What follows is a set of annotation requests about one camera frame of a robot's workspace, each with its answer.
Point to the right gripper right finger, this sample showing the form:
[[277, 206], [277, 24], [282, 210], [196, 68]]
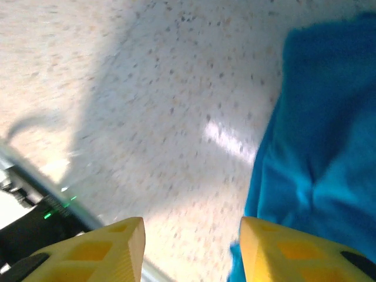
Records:
[[293, 258]]

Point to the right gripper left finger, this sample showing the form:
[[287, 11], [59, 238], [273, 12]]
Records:
[[111, 258]]

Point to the blue t-shirt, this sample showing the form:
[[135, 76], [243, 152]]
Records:
[[323, 117]]

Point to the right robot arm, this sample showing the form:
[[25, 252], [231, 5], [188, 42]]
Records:
[[29, 232]]

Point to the aluminium front rail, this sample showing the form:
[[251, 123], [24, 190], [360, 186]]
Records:
[[35, 179]]

